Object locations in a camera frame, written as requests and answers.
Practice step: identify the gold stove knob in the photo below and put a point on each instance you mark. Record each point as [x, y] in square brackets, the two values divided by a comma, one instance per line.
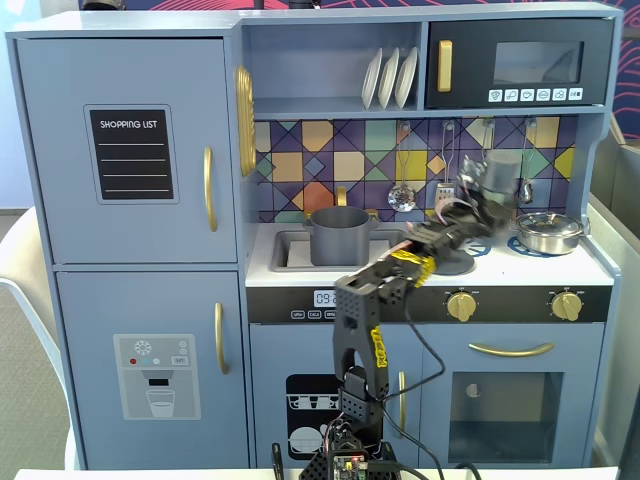
[566, 306]
[461, 306]

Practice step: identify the white plastic chair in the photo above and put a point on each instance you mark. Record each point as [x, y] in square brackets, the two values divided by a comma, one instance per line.
[30, 260]

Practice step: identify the black microwave door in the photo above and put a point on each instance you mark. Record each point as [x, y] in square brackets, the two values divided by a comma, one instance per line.
[475, 50]

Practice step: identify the grey toy cup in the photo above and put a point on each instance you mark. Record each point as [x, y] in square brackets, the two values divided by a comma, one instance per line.
[502, 172]

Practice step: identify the gold toy telephone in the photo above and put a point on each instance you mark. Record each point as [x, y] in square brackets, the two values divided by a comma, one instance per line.
[245, 120]

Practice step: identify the blue door dishwasher print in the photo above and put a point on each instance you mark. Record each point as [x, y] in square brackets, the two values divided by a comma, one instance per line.
[270, 350]

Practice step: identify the gold toy faucet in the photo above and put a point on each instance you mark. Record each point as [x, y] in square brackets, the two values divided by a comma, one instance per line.
[341, 196]

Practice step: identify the steel pot with lid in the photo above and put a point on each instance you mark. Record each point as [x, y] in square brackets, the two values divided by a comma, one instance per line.
[550, 237]

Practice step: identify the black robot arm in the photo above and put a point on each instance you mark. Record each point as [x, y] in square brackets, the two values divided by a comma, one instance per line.
[360, 350]

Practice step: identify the gray toy sink basin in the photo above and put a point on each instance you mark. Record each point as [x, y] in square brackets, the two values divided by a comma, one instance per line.
[281, 260]

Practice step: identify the gray pot lid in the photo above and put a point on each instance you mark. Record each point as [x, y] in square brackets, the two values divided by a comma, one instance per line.
[457, 265]

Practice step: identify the bare wrist camera board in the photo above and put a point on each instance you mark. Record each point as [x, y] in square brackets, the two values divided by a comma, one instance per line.
[470, 172]

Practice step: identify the robot controller board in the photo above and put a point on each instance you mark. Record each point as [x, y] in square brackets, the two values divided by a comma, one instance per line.
[349, 465]

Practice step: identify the steel serving spoon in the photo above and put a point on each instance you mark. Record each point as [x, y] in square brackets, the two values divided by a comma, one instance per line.
[525, 190]

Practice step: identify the white toy plate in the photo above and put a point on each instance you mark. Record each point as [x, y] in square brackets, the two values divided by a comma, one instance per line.
[371, 82]
[388, 80]
[406, 77]

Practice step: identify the robot arm base mount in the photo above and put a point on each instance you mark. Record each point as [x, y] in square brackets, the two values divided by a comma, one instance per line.
[312, 470]

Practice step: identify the steel skimmer spoon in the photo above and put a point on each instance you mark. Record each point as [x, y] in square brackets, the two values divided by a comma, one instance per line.
[401, 198]

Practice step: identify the blue door shopping list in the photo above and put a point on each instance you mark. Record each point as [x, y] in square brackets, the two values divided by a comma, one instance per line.
[60, 150]

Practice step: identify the gray plastic pot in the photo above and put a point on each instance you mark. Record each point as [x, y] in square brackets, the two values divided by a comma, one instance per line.
[340, 240]

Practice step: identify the blue wooden toy kitchen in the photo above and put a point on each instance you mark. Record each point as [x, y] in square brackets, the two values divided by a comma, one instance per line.
[150, 70]

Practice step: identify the steel slotted spatula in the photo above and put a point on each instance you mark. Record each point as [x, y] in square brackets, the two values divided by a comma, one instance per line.
[445, 192]

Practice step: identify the blue door ice dispenser print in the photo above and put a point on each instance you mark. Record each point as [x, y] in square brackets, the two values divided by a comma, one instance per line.
[85, 310]

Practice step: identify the blue oven door window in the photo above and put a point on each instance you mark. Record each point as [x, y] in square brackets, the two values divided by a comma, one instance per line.
[575, 380]

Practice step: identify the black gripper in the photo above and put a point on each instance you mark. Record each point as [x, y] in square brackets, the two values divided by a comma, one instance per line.
[484, 200]

